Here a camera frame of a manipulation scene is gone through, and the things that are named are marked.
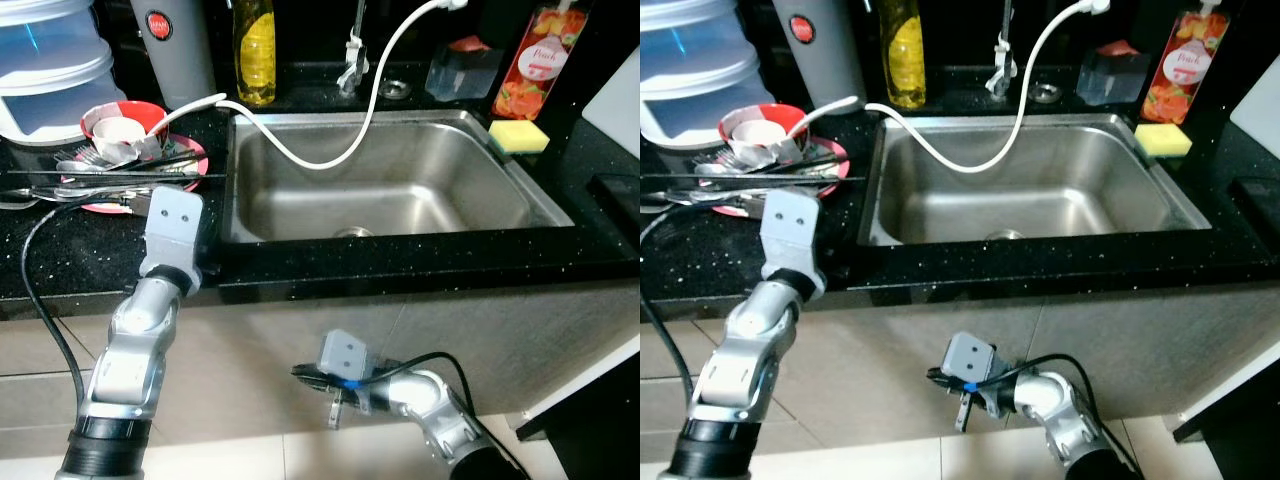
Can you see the black chopstick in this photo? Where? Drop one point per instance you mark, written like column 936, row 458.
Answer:
column 810, row 162
column 700, row 176
column 60, row 174
column 170, row 158

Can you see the white ceramic spoon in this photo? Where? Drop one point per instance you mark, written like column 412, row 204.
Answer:
column 200, row 102
column 838, row 104

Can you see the red bowl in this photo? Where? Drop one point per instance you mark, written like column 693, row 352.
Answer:
column 790, row 110
column 140, row 108

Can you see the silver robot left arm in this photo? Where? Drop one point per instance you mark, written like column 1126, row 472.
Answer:
column 130, row 350
column 745, row 350

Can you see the grey cabinet panel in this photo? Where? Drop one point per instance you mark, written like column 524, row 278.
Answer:
column 1100, row 330
column 400, row 330

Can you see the sink drain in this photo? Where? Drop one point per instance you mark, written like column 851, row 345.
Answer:
column 1005, row 234
column 352, row 232

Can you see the stainless steel sink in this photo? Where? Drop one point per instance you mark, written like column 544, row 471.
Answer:
column 1050, row 185
column 400, row 180

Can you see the floral plate pink rim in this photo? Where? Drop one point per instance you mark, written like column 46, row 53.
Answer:
column 745, row 211
column 105, row 209

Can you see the grey drawer front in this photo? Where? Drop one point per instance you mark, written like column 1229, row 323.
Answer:
column 665, row 405
column 35, row 402
column 670, row 350
column 40, row 348

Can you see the black side cabinet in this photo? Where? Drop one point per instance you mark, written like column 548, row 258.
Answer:
column 1240, row 440
column 590, row 440

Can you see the yellow sponge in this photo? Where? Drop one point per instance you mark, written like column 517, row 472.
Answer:
column 1163, row 140
column 520, row 137

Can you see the yellow liquid bottle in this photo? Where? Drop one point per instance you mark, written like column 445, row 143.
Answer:
column 905, row 60
column 255, row 60

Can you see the chrome faucet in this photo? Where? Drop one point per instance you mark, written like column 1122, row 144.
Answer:
column 353, row 55
column 1003, row 55

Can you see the grey thermos jug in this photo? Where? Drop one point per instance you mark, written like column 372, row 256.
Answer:
column 185, row 70
column 825, row 60

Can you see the clear dispenser red top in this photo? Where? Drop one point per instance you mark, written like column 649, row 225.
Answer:
column 1110, row 75
column 460, row 75

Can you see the black box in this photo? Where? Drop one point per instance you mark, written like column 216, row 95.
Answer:
column 1255, row 200
column 615, row 200

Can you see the peach dish soap bottle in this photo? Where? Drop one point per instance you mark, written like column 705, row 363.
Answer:
column 535, row 70
column 1185, row 70

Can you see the white stacked food container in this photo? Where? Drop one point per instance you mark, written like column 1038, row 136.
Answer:
column 690, row 95
column 50, row 95

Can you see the white cutting board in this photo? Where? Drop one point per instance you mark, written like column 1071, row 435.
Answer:
column 1255, row 110
column 615, row 100

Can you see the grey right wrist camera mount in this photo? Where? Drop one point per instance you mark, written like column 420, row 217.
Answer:
column 970, row 360
column 345, row 355

